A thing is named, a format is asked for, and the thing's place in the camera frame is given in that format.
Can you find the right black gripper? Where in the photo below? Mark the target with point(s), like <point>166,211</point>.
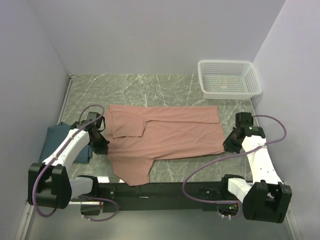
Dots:
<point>228,145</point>

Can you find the folded blue t shirt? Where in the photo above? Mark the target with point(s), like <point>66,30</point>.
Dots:
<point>55,136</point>

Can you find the white plastic basket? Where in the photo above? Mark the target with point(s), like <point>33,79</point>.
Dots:
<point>228,79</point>

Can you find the aluminium frame rail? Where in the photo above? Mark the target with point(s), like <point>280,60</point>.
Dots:
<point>61,225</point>

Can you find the black base beam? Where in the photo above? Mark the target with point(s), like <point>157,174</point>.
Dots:
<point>169,196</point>

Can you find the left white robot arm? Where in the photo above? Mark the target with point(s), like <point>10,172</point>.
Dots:
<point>49,184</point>

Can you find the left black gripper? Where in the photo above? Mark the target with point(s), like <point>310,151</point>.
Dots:
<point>103,148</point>

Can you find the pink t shirt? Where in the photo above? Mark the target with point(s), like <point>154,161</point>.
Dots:
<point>140,135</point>

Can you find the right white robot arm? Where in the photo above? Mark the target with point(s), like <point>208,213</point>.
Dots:
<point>267,198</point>

